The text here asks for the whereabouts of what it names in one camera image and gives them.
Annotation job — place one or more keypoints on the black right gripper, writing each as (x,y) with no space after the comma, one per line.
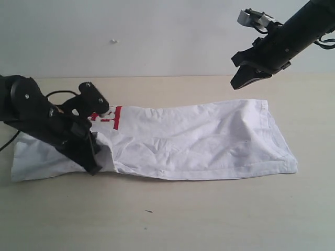
(261,61)

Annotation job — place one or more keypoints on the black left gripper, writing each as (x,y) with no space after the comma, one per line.
(67,133)

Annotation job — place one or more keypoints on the white t-shirt red Chinese patch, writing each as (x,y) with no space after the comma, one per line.
(224,140)

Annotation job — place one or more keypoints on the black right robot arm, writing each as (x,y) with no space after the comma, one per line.
(281,42)

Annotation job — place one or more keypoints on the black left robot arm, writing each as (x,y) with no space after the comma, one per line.
(15,90)

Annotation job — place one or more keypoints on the right wrist camera black silver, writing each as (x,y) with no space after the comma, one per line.
(260,21)

